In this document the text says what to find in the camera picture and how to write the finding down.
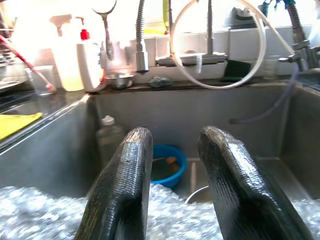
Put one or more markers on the clear spray bottle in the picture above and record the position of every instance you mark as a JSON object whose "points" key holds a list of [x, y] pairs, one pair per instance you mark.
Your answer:
{"points": [[65, 70]]}

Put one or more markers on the white red pump bottle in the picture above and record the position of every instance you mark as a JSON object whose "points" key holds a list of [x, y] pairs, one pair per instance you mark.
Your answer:
{"points": [[87, 65]]}

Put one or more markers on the clear plastic cup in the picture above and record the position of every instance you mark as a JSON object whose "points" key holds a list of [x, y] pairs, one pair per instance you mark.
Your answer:
{"points": [[40, 80]]}

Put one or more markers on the yellow flat item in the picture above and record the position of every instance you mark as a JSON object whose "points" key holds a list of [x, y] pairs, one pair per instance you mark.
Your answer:
{"points": [[155, 29]]}

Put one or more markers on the tiny steel bowl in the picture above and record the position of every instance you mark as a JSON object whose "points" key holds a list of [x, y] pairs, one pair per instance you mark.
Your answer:
{"points": [[120, 80]]}

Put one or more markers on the grey scrub ball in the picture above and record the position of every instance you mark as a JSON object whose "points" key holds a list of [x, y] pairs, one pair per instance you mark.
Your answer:
{"points": [[160, 82]]}

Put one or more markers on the green orange sponge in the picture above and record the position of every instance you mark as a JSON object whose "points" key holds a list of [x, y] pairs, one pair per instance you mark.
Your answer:
{"points": [[165, 172]]}

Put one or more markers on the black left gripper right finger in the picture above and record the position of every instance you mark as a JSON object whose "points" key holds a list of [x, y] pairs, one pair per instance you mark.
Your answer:
{"points": [[240, 195]]}

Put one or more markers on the stainless steel sink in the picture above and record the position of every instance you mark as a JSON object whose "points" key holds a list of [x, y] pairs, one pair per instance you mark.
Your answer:
{"points": [[190, 112]]}

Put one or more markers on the yellow cleaning cloth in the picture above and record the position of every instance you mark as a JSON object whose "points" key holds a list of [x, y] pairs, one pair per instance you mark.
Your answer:
{"points": [[15, 122]]}

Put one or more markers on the green scouring pad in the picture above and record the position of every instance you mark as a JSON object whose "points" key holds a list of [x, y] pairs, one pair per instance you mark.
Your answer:
{"points": [[236, 70]]}

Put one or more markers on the small steel bowl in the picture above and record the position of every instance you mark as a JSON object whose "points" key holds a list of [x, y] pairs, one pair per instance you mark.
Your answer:
{"points": [[197, 193]]}

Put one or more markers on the black knife sharpener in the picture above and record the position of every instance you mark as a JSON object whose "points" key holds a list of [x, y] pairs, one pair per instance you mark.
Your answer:
{"points": [[241, 15]]}

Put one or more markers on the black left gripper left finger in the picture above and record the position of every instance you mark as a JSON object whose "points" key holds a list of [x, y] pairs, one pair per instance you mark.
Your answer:
{"points": [[120, 190]]}

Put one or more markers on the steel gooseneck spring faucet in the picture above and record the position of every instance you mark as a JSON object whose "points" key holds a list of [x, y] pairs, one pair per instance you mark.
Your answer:
{"points": [[142, 55]]}

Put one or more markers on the clear thin tube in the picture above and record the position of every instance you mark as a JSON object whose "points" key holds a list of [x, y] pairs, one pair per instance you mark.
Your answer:
{"points": [[287, 97]]}

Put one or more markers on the steel filter tap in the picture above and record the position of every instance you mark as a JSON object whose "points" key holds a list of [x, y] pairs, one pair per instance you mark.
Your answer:
{"points": [[211, 37]]}

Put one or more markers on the clear plastic bottle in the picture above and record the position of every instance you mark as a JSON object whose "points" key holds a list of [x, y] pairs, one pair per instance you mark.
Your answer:
{"points": [[107, 135]]}

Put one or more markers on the blue plastic bowl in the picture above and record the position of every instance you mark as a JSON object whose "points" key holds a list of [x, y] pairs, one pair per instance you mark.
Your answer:
{"points": [[180, 165]]}

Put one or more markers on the blue bottle brush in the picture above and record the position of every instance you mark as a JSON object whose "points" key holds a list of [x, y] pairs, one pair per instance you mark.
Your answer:
{"points": [[277, 3]]}

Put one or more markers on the small clear cup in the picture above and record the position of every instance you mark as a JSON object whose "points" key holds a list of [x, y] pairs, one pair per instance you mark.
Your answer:
{"points": [[269, 67]]}

